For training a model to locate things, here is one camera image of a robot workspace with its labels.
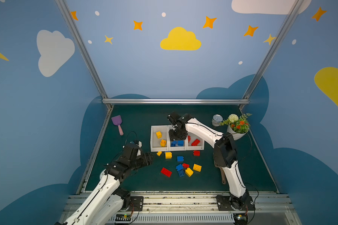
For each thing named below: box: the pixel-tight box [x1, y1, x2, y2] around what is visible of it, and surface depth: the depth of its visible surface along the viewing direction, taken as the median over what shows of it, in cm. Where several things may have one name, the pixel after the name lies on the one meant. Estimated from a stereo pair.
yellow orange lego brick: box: [160, 139, 167, 147], surface depth 97 cm
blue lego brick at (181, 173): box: [177, 170, 185, 178], surface depth 86 cm
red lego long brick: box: [160, 167, 173, 178], surface depth 86 cm
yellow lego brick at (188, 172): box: [184, 167, 194, 178], surface depth 86 cm
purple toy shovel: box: [111, 114, 124, 136], surface depth 113 cm
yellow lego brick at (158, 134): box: [155, 130, 162, 139], surface depth 103 cm
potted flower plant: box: [219, 112, 253, 141], surface depth 95 cm
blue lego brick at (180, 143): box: [176, 140, 185, 147], surface depth 99 cm
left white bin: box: [150, 125, 169, 152], surface depth 98 cm
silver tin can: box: [211, 113, 223, 127], surface depth 110 cm
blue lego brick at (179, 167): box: [175, 163, 184, 172], surface depth 88 cm
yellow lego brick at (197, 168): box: [192, 163, 202, 173], surface depth 89 cm
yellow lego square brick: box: [165, 151, 173, 159], surface depth 92 cm
